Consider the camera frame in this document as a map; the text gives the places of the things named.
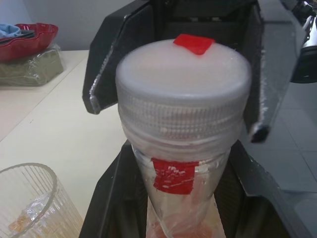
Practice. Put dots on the red scalloped bowl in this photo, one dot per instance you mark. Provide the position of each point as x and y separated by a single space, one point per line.
29 43

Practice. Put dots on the light blue cloth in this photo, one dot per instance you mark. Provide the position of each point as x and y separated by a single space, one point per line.
8 31

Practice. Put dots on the olive green wrapped package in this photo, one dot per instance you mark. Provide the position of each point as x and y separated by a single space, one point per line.
32 67

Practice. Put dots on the white ribbed bottle cap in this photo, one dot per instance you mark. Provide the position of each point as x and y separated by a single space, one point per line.
183 94

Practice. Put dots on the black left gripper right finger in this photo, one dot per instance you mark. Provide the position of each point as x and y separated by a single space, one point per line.
250 213

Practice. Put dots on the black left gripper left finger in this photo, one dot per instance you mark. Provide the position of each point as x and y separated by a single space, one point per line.
111 198

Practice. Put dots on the ribbed clear drinking glass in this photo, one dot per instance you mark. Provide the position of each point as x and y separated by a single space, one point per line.
32 203

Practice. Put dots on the black flat strip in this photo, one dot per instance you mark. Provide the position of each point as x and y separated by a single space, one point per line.
17 37

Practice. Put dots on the clear plastic juice bottle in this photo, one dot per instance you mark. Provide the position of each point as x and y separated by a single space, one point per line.
173 198

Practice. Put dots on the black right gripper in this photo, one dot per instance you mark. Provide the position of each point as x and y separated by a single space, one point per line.
205 15

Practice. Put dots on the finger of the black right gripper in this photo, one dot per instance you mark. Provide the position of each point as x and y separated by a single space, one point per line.
270 62
106 62

